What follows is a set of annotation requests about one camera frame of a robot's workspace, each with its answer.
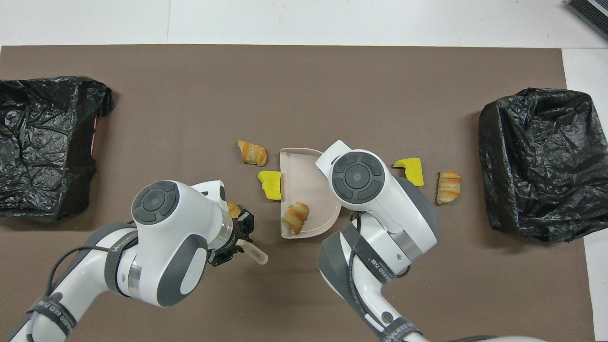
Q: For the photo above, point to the beige hand brush black bristles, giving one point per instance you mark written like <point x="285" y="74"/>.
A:
<point x="256" y="256"/>

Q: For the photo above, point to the brown bread roll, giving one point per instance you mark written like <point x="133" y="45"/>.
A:
<point x="232" y="209"/>

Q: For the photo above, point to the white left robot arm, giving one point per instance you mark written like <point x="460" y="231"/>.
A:
<point x="171" y="228"/>

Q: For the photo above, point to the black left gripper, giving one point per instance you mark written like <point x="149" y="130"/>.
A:
<point x="233" y="236"/>

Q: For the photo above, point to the orange striped croissant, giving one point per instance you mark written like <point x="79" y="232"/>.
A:
<point x="251" y="153"/>
<point x="449" y="187"/>

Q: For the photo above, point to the notched yellow sponge piece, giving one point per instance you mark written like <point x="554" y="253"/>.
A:
<point x="412" y="170"/>

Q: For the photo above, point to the large brown paper table mat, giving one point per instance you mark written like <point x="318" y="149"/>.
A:
<point x="332" y="71"/>

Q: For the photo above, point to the thick yellow sponge piece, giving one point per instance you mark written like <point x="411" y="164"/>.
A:
<point x="270" y="184"/>

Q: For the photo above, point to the pale cream pastry piece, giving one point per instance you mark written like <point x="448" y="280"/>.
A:
<point x="295" y="217"/>

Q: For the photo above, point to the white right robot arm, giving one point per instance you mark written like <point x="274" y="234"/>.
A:
<point x="361" y="180"/>

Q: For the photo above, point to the dark ribbed device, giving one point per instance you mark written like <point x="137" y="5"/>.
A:
<point x="591" y="9"/>

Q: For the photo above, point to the beige plastic dustpan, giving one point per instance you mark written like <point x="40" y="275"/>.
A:
<point x="299" y="175"/>

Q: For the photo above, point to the black bag lined trash bin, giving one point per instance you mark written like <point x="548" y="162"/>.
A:
<point x="536" y="156"/>
<point x="47" y="142"/>

